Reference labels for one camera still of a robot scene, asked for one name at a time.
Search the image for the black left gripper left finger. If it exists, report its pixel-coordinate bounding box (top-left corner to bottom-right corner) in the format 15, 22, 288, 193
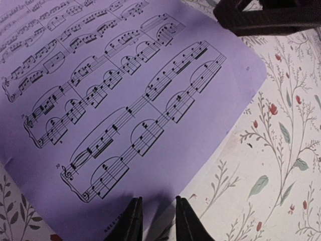
104, 197, 143, 241

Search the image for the floral patterned table mat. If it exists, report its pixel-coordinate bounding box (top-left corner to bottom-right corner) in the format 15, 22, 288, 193
27, 1, 320, 240

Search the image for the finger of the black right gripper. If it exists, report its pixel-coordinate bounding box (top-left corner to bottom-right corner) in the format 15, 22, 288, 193
213, 1, 320, 37

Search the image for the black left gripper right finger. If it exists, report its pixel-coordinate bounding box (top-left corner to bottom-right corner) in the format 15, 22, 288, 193
176, 196, 213, 241

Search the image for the purple sheet music page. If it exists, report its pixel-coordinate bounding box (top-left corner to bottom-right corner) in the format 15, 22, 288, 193
1, 1, 266, 240

